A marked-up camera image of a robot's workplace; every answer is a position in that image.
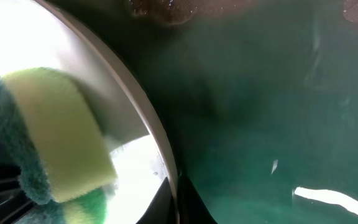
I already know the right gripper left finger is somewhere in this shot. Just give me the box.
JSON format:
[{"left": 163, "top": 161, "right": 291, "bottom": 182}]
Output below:
[{"left": 137, "top": 177, "right": 176, "bottom": 224}]

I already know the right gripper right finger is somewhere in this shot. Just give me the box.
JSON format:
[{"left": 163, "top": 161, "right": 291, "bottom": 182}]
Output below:
[{"left": 178, "top": 175, "right": 217, "bottom": 224}]

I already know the green yellow sponge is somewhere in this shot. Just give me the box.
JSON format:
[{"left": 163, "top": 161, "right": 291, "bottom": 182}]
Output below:
[{"left": 0, "top": 67, "right": 116, "bottom": 223}]

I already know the white plate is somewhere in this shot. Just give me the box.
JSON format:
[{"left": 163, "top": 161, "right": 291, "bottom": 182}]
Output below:
[{"left": 0, "top": 1, "right": 179, "bottom": 223}]

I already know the large dark serving tray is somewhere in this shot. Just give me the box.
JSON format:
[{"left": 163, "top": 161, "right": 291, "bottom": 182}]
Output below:
[{"left": 57, "top": 0, "right": 358, "bottom": 223}]

